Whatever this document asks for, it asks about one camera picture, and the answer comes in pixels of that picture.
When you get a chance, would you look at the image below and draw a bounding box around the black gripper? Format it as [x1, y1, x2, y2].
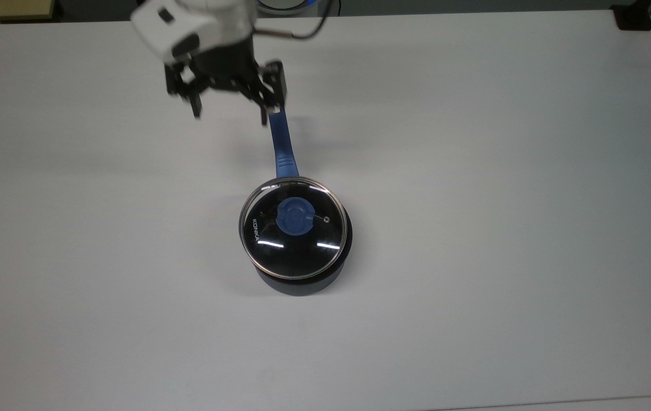
[164, 39, 272, 127]

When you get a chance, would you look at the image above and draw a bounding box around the glass lid with blue knob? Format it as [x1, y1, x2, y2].
[238, 176, 348, 281]

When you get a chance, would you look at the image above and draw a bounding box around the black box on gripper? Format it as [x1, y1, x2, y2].
[266, 60, 287, 111]

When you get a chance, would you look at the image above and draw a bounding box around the wooden board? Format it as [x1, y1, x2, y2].
[0, 0, 55, 23]

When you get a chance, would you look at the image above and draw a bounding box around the black clamp at table corner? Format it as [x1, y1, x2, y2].
[610, 0, 651, 31]

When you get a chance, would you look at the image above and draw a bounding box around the dark saucepan with blue handle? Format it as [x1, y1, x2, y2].
[254, 106, 354, 297]

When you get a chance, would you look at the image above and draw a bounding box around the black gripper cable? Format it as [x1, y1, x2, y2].
[255, 0, 341, 41]

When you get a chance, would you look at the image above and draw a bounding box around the robot base with blue ring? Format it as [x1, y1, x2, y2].
[257, 0, 319, 15]

